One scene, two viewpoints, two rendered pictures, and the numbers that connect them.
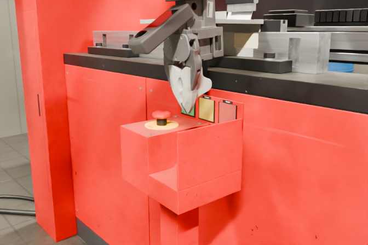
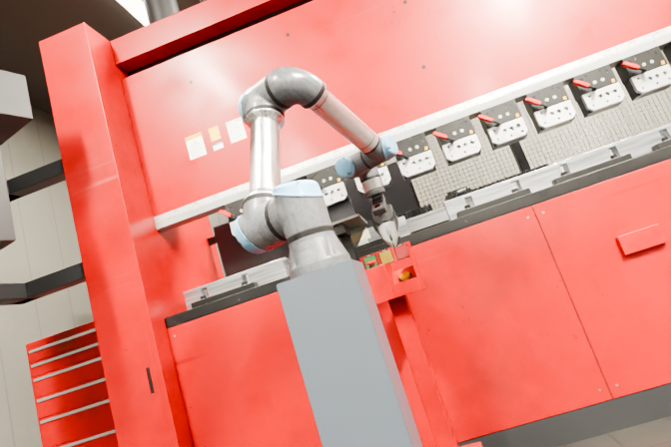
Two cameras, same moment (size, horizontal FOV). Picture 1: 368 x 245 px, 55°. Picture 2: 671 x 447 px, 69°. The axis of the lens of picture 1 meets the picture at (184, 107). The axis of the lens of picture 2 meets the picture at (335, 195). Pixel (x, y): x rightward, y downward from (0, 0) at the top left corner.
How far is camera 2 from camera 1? 1.40 m
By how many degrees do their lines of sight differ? 47
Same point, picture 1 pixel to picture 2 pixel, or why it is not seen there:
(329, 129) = (442, 246)
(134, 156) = (375, 282)
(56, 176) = not seen: outside the picture
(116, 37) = (223, 283)
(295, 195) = (441, 291)
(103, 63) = (239, 297)
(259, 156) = not seen: hidden behind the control
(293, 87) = (415, 236)
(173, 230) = (409, 320)
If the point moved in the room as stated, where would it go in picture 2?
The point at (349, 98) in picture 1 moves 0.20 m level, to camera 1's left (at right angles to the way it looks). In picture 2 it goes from (443, 227) to (409, 235)
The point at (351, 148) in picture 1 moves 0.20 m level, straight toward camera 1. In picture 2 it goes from (455, 249) to (478, 239)
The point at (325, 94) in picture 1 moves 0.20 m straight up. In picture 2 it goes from (432, 231) to (415, 185)
